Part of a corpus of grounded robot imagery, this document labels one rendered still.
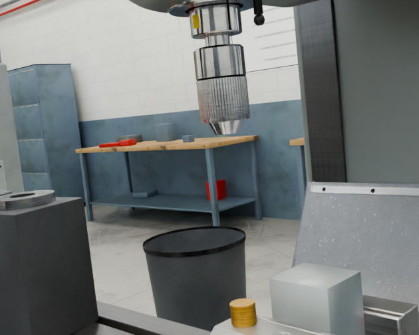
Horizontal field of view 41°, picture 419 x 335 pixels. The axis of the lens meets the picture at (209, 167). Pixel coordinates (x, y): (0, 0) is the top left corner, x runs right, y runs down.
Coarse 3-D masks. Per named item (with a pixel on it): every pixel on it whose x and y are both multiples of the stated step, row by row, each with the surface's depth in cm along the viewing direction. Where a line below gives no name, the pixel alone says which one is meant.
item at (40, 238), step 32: (0, 192) 86; (32, 192) 82; (0, 224) 73; (32, 224) 74; (64, 224) 78; (0, 256) 74; (32, 256) 73; (64, 256) 78; (0, 288) 76; (32, 288) 73; (64, 288) 78; (0, 320) 77; (32, 320) 73; (64, 320) 78; (96, 320) 83
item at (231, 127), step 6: (234, 120) 51; (240, 120) 51; (210, 126) 52; (216, 126) 51; (222, 126) 51; (228, 126) 51; (234, 126) 51; (240, 126) 52; (216, 132) 52; (222, 132) 51; (228, 132) 51; (234, 132) 52
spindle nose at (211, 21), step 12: (192, 12) 50; (204, 12) 49; (216, 12) 49; (228, 12) 49; (240, 12) 51; (192, 24) 50; (204, 24) 49; (216, 24) 49; (228, 24) 49; (240, 24) 51; (192, 36) 51
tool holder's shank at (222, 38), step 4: (204, 36) 50; (208, 36) 51; (212, 36) 51; (216, 36) 50; (220, 36) 50; (224, 36) 51; (228, 36) 51; (208, 40) 51; (212, 40) 51; (216, 40) 50; (220, 40) 50; (224, 40) 51; (228, 40) 51; (208, 44) 51; (212, 44) 51; (216, 44) 50; (220, 44) 50; (224, 44) 51
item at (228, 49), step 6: (198, 48) 50; (204, 48) 50; (210, 48) 49; (216, 48) 49; (222, 48) 49; (228, 48) 50; (234, 48) 50; (240, 48) 50; (198, 54) 50; (204, 54) 50; (210, 54) 50; (216, 54) 49; (222, 54) 49; (228, 54) 50; (234, 54) 50; (240, 54) 50
